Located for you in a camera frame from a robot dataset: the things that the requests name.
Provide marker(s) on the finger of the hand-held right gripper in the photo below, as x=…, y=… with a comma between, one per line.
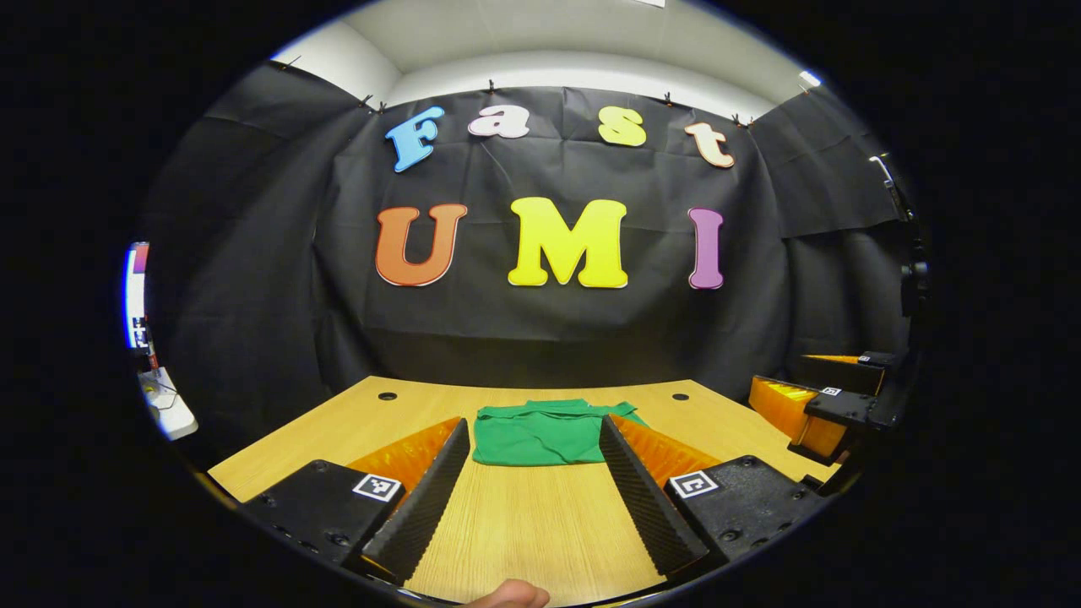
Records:
x=844, y=407
x=844, y=376

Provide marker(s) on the green T-shirt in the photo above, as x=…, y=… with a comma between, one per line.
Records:
x=540, y=435

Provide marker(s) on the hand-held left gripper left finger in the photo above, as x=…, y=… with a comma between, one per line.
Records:
x=431, y=498

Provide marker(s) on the bright monitor screen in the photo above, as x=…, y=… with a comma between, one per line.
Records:
x=135, y=295

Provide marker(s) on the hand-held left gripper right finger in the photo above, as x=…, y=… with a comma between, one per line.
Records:
x=642, y=502

